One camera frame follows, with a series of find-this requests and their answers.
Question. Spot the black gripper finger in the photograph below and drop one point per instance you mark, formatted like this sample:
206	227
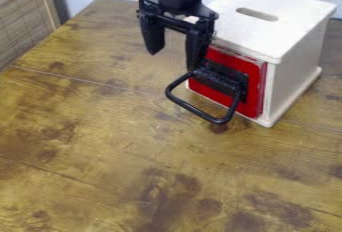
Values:
153	32
198	41

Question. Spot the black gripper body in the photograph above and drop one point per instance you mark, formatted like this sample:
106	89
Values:
179	15

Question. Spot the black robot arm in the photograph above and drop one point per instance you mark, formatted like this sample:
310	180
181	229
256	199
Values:
186	16

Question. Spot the white wooden cabinet box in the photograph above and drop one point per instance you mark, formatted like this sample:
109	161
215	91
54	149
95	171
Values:
280	32

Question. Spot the red wooden drawer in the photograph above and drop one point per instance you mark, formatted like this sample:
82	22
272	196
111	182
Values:
245	70

